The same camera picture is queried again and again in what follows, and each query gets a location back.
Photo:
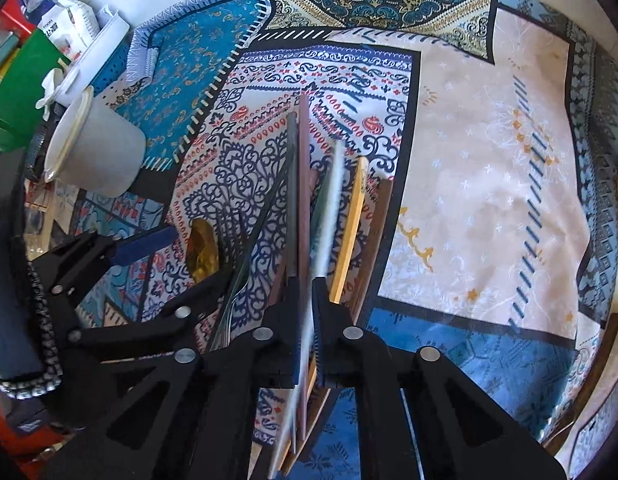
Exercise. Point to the white blue plastic bag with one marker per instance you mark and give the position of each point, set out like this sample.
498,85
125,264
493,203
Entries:
70,25

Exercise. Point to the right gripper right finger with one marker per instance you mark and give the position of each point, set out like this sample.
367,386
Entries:
419,415

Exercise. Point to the silver white chopstick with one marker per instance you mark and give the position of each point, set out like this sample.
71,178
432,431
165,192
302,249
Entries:
321,243

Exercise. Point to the patterned patchwork table mat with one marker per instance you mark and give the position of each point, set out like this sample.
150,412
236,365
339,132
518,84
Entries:
495,120

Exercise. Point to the white ceramic utensil cup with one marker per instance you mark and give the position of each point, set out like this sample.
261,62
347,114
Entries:
94,148

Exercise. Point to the reddish brown chopstick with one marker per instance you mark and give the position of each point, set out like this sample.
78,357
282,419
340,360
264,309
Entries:
304,198

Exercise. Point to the yellow wooden chopstick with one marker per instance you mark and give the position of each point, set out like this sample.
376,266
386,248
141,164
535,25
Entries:
341,269

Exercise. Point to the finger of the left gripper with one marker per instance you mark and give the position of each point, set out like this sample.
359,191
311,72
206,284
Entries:
160,334
126,251

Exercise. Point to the green box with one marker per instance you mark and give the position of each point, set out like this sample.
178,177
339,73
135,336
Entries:
21,88

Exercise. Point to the brown wooden chopstick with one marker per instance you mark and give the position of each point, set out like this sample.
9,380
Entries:
319,396

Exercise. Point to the gold spoon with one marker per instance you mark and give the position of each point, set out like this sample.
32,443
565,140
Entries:
202,253

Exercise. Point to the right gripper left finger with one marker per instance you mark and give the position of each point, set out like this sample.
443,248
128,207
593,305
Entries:
182,414

